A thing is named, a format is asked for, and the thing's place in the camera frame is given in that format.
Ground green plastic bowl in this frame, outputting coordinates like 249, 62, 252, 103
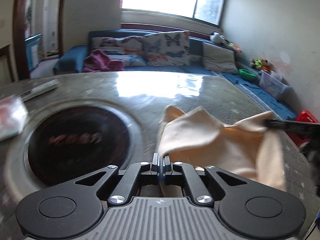
238, 69, 257, 81

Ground round black induction cooktop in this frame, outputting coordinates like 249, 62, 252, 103
28, 106, 130, 186

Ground large butterfly print pillow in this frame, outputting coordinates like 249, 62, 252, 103
143, 31, 190, 66

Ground brown green plush toys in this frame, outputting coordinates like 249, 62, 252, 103
250, 59, 272, 73

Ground white red plastic packet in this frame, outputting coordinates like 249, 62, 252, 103
0, 95, 28, 141

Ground clear plastic storage box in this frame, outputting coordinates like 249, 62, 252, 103
259, 72, 291, 100

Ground pink cloth on sofa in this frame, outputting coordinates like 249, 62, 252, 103
82, 49, 125, 73

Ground grey plain pillow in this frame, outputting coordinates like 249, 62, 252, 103
202, 43, 238, 74

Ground cream fleece garment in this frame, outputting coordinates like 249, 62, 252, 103
157, 106, 286, 191

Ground white black plush toy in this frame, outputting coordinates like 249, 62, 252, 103
209, 32, 226, 44

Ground small butterfly print pillow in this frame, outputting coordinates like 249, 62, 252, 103
91, 36, 146, 67

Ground blue corner sofa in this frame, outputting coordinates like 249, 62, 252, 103
54, 29, 297, 120

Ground light blue cabinet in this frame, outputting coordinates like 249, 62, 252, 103
25, 34, 42, 71

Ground red plastic stool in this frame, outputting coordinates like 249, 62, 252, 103
287, 110, 319, 147

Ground brown wooden door frame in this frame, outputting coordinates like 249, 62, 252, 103
12, 0, 65, 81

